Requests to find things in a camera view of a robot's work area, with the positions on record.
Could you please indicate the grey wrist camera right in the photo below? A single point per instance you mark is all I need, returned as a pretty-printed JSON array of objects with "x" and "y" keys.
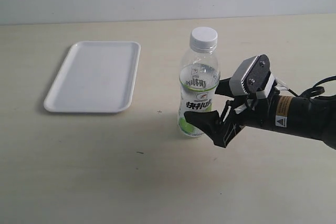
[{"x": 253, "y": 76}]

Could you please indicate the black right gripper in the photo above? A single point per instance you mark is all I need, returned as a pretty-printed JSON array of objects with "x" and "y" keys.
[{"x": 222, "y": 129}]

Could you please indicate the white bottle cap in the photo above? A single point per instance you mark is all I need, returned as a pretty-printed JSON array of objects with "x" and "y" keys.
[{"x": 203, "y": 38}]

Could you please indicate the clear plastic drink bottle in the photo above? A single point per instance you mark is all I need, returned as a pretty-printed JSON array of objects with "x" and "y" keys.
[{"x": 199, "y": 77}]

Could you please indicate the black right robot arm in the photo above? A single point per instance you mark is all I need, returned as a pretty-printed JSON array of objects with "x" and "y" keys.
[{"x": 309, "y": 115}]

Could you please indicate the white rectangular plastic tray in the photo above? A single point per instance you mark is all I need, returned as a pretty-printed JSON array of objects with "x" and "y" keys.
[{"x": 95, "y": 77}]

